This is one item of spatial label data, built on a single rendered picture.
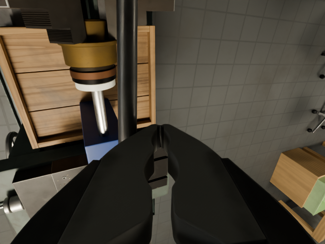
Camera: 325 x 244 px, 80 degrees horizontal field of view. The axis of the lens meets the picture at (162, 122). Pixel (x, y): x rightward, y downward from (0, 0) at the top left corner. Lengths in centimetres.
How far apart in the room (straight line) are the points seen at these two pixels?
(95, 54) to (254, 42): 187
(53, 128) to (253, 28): 181
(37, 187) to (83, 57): 42
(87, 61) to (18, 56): 27
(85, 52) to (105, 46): 3
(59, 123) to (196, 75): 135
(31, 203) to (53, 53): 40
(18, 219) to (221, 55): 171
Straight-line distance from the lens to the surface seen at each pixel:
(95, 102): 38
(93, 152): 40
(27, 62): 57
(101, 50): 32
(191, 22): 166
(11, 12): 58
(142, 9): 34
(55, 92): 59
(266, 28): 217
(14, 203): 69
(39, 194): 66
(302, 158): 345
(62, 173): 55
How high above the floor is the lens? 144
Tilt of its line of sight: 54 degrees down
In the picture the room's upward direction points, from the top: 140 degrees clockwise
